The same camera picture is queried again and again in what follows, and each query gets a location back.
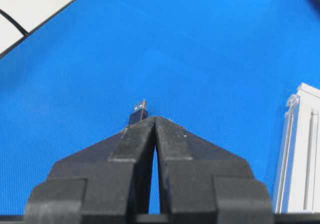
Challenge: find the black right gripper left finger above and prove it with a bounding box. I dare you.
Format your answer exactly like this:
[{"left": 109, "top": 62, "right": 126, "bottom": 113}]
[{"left": 25, "top": 117, "right": 155, "bottom": 223}]

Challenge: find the blue table cloth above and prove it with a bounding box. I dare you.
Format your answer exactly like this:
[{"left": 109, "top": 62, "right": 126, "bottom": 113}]
[{"left": 0, "top": 0, "right": 320, "bottom": 215}]

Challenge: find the black USB cable wire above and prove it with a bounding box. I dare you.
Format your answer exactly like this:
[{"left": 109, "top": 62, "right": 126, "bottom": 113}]
[{"left": 128, "top": 99, "right": 149, "bottom": 126}]

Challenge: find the aluminium extrusion frame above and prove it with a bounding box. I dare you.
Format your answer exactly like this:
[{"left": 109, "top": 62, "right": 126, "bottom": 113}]
[{"left": 272, "top": 83, "right": 320, "bottom": 214}]

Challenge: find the black cable on table edge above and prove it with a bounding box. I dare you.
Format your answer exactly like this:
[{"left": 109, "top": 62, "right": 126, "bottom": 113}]
[{"left": 0, "top": 9, "right": 29, "bottom": 36}]

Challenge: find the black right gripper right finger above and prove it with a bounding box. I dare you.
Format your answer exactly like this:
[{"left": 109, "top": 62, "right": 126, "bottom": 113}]
[{"left": 155, "top": 117, "right": 274, "bottom": 223}]

